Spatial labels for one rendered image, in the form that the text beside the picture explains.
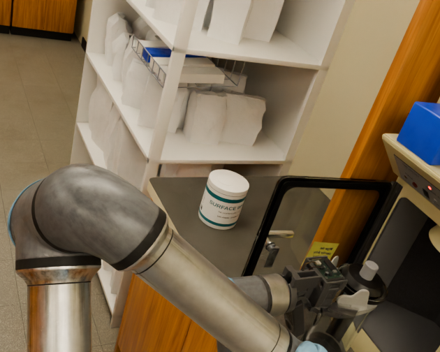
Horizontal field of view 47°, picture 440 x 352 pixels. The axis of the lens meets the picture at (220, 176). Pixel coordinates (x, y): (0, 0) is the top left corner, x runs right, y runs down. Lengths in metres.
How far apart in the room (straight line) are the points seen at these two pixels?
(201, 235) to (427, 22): 0.87
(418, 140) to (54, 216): 0.71
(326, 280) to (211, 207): 0.69
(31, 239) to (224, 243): 0.93
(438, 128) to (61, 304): 0.73
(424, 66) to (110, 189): 0.78
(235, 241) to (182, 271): 0.94
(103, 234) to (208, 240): 0.96
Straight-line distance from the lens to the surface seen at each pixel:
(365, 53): 1.97
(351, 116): 1.99
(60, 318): 0.72
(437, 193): 1.08
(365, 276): 1.07
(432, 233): 1.24
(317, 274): 0.96
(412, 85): 1.19
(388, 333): 1.41
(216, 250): 1.53
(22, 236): 0.73
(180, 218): 1.61
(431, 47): 1.18
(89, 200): 0.62
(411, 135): 1.09
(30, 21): 5.69
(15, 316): 2.52
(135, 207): 0.62
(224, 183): 1.56
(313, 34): 2.20
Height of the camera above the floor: 1.86
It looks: 29 degrees down
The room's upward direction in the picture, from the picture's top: 17 degrees clockwise
